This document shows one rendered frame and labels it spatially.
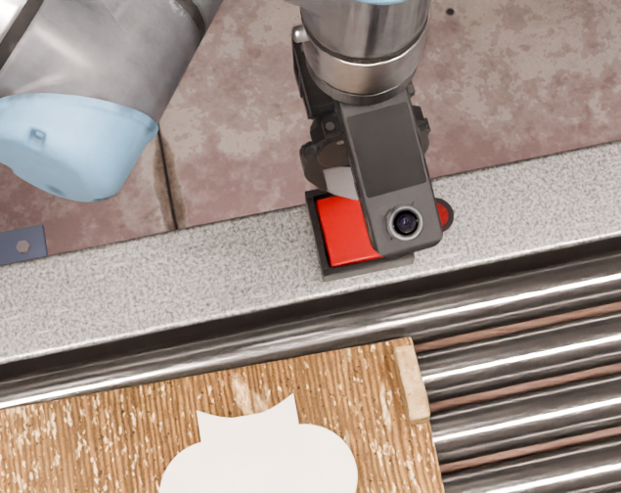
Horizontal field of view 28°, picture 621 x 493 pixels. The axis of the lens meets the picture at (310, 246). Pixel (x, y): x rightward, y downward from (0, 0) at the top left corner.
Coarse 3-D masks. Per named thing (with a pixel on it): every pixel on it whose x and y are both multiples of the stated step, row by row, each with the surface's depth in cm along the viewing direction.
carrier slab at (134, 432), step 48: (144, 384) 96; (192, 384) 96; (240, 384) 96; (288, 384) 96; (336, 384) 95; (384, 384) 95; (0, 432) 95; (48, 432) 95; (96, 432) 94; (144, 432) 94; (192, 432) 94; (336, 432) 94; (384, 432) 94; (0, 480) 93; (48, 480) 93; (96, 480) 93; (144, 480) 93; (384, 480) 93; (432, 480) 93
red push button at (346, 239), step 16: (320, 208) 101; (336, 208) 101; (352, 208) 101; (336, 224) 101; (352, 224) 101; (336, 240) 100; (352, 240) 100; (368, 240) 100; (336, 256) 100; (352, 256) 100; (368, 256) 100
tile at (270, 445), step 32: (256, 416) 94; (288, 416) 94; (192, 448) 93; (224, 448) 93; (256, 448) 93; (288, 448) 93; (320, 448) 93; (192, 480) 92; (224, 480) 92; (256, 480) 92; (288, 480) 92; (320, 480) 92; (352, 480) 92
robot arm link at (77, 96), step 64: (0, 0) 58; (64, 0) 59; (128, 0) 61; (192, 0) 63; (0, 64) 58; (64, 64) 59; (128, 64) 60; (0, 128) 59; (64, 128) 58; (128, 128) 60; (64, 192) 63
